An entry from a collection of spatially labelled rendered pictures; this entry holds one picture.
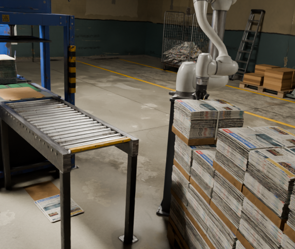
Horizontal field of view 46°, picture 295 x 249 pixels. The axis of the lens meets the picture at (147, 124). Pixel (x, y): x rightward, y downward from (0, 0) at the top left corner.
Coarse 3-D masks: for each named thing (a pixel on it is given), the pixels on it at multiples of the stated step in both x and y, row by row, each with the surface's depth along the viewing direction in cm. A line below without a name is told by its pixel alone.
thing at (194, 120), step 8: (176, 104) 234; (184, 104) 226; (192, 104) 227; (200, 104) 229; (176, 112) 236; (184, 112) 220; (192, 112) 212; (200, 112) 213; (208, 112) 215; (176, 120) 237; (184, 120) 222; (192, 120) 214; (200, 120) 215; (208, 120) 217; (176, 128) 237; (184, 128) 224; (192, 128) 216; (200, 128) 217; (208, 128) 219; (192, 136) 218; (200, 136) 219; (208, 136) 221
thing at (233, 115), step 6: (210, 102) 236; (216, 102) 237; (222, 102) 237; (228, 102) 238; (222, 108) 223; (228, 108) 224; (234, 108) 224; (240, 108) 226; (222, 114) 219; (228, 114) 219; (234, 114) 221; (240, 114) 222; (222, 120) 220; (228, 120) 221; (234, 120) 222; (240, 120) 224; (222, 126) 221; (228, 126) 223; (234, 126) 224; (240, 126) 226
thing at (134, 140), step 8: (56, 96) 333; (80, 112) 288; (96, 120) 269; (112, 128) 252; (128, 136) 238; (120, 144) 245; (128, 144) 237; (136, 144) 235; (128, 152) 239; (136, 152) 237
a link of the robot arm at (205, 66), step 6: (204, 54) 233; (210, 54) 235; (198, 60) 235; (204, 60) 232; (210, 60) 233; (198, 66) 235; (204, 66) 233; (210, 66) 233; (216, 66) 234; (198, 72) 236; (204, 72) 234; (210, 72) 235; (216, 72) 236
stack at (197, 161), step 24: (216, 144) 226; (192, 168) 216; (192, 192) 216; (216, 192) 187; (240, 192) 165; (192, 216) 218; (216, 216) 187; (240, 216) 165; (264, 216) 147; (192, 240) 220; (216, 240) 189; (264, 240) 148
